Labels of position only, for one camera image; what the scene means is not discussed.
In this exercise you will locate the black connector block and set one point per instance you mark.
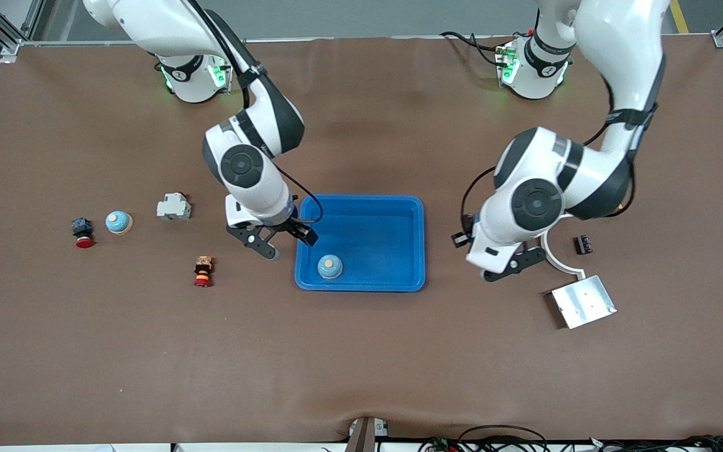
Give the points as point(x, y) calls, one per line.
point(583, 244)

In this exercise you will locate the light blue call bell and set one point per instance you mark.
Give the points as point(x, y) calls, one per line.
point(118, 221)
point(330, 267)

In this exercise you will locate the aluminium square plate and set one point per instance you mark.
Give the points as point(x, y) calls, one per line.
point(584, 301)

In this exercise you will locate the white circuit breaker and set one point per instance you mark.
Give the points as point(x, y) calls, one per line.
point(173, 208)

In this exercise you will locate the grey metal mount bracket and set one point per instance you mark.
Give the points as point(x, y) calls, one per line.
point(361, 436)

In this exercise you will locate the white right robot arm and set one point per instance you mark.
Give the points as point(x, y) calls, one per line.
point(160, 28)

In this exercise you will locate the white curved plastic bracket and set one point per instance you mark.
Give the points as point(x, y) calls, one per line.
point(563, 267)

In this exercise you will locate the red button blue-black block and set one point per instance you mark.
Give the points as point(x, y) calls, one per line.
point(82, 227)

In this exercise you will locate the red yellow emergency stop button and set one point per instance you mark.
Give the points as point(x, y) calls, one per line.
point(203, 270)

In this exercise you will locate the blue plastic tray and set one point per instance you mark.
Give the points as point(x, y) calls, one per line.
point(374, 242)

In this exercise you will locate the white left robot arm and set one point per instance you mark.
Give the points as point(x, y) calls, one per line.
point(619, 37)

